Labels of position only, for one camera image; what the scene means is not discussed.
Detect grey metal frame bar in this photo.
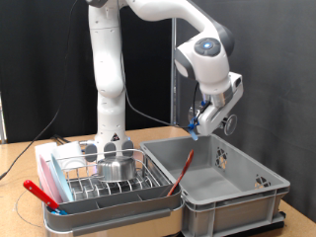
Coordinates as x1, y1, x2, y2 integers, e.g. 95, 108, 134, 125
0, 92, 7, 144

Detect pink plate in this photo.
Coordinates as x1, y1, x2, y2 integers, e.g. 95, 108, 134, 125
38, 154, 63, 205

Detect light blue plate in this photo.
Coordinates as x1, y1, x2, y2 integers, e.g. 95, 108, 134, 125
48, 152, 75, 202

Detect thin wire loop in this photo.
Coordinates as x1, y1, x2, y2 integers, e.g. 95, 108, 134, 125
14, 189, 45, 229

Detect steel bowl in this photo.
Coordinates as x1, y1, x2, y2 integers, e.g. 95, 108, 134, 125
96, 155, 137, 183

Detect vertical metal pole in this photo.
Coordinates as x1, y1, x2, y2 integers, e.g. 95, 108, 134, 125
169, 18, 179, 126

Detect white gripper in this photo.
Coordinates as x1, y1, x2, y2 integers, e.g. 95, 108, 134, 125
196, 85, 245, 137

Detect black backdrop curtain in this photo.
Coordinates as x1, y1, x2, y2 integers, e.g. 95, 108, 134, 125
0, 0, 176, 144

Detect red handled utensil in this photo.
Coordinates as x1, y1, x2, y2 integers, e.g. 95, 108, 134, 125
23, 179, 60, 210

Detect clear wine glass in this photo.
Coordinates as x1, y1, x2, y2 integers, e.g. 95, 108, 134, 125
187, 105, 239, 137

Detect grey backdrop curtain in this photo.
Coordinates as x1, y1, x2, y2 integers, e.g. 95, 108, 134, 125
176, 0, 316, 223

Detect black hanging arm cable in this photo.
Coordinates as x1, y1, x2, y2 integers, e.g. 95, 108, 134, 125
0, 0, 81, 182

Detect chrome wire dish rack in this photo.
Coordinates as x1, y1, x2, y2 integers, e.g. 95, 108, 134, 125
43, 147, 172, 203

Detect grey plastic crate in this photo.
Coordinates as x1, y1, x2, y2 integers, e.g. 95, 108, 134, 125
138, 132, 291, 237

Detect black camera cable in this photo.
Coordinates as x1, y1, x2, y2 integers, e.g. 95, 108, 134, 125
118, 0, 211, 130

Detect white box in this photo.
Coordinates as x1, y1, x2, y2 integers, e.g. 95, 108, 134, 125
34, 140, 87, 172

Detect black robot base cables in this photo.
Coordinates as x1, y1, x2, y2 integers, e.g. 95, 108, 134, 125
50, 133, 72, 145

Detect blue handled utensil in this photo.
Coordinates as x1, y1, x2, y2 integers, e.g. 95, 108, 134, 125
50, 206, 68, 216

